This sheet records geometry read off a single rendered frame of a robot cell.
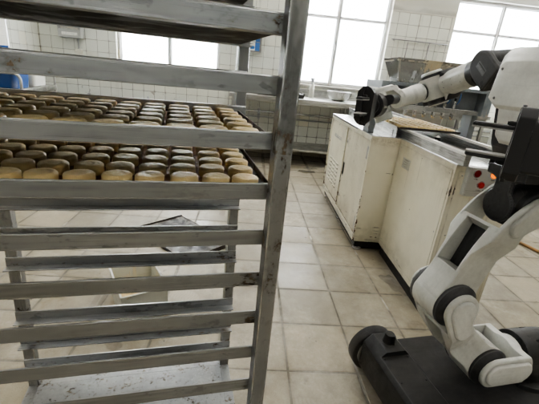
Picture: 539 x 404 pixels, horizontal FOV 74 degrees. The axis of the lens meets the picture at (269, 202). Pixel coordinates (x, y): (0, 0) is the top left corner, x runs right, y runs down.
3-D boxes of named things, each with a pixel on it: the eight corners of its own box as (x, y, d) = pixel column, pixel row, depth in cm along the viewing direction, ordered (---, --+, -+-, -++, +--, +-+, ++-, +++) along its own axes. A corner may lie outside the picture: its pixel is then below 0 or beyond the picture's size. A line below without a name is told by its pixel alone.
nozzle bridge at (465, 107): (358, 127, 259) (366, 78, 248) (453, 136, 264) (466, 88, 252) (371, 135, 228) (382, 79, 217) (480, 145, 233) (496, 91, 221)
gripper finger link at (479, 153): (464, 149, 61) (506, 156, 58) (466, 147, 64) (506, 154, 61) (462, 159, 62) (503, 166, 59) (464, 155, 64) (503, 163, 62)
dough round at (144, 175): (170, 185, 64) (170, 175, 63) (146, 191, 60) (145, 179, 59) (153, 179, 67) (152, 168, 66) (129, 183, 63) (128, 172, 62)
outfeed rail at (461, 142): (381, 118, 351) (382, 111, 349) (384, 118, 351) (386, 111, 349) (524, 171, 163) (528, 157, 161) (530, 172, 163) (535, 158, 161)
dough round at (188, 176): (186, 179, 68) (187, 169, 68) (204, 186, 65) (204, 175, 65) (164, 183, 65) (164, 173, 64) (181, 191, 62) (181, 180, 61)
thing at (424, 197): (374, 252, 259) (402, 129, 228) (420, 256, 261) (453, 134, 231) (414, 314, 193) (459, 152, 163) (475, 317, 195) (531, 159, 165)
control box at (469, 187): (458, 193, 170) (467, 165, 165) (506, 197, 172) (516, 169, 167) (462, 195, 167) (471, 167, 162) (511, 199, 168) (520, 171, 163)
